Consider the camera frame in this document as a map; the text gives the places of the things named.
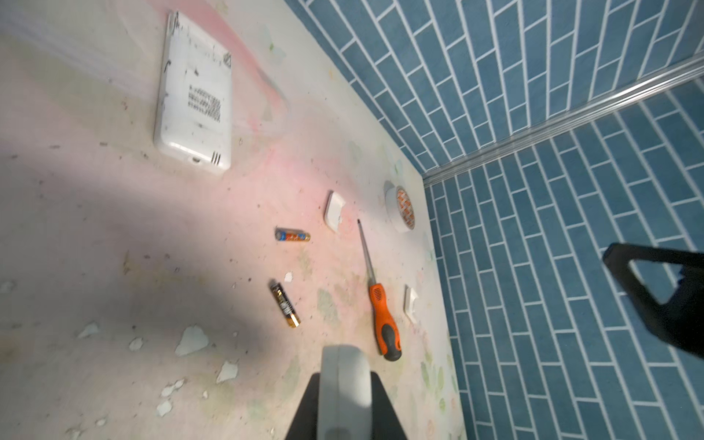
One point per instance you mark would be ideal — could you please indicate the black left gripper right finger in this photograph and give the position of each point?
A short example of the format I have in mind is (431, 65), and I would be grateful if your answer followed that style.
(385, 422)

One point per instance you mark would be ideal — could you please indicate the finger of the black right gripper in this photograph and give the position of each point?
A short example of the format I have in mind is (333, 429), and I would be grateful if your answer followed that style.
(673, 314)

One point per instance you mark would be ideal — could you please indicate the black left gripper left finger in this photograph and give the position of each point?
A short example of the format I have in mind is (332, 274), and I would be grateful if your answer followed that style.
(304, 424)

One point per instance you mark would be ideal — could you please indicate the white air conditioner remote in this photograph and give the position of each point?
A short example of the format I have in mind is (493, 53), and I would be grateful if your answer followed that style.
(345, 394)

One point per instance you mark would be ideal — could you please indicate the orange handled screwdriver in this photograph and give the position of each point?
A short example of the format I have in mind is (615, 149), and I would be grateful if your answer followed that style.
(385, 330)

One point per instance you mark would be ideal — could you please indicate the black gold AA battery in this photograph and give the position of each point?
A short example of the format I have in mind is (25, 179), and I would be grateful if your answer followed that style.
(285, 304)

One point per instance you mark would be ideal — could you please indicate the gold blue AA battery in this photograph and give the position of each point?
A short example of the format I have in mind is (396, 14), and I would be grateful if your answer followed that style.
(284, 234)

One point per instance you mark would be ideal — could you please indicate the white battery cover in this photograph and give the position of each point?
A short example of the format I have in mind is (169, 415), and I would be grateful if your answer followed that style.
(333, 215)
(409, 306)

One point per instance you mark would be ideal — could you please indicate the small white remote control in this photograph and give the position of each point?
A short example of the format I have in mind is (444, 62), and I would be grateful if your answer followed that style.
(194, 122)

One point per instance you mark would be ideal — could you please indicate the tape roll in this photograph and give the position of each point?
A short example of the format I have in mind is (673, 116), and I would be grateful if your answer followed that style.
(400, 209)

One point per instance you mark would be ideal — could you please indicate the aluminium corner post right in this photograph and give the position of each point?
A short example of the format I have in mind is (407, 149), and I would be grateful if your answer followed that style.
(650, 85)

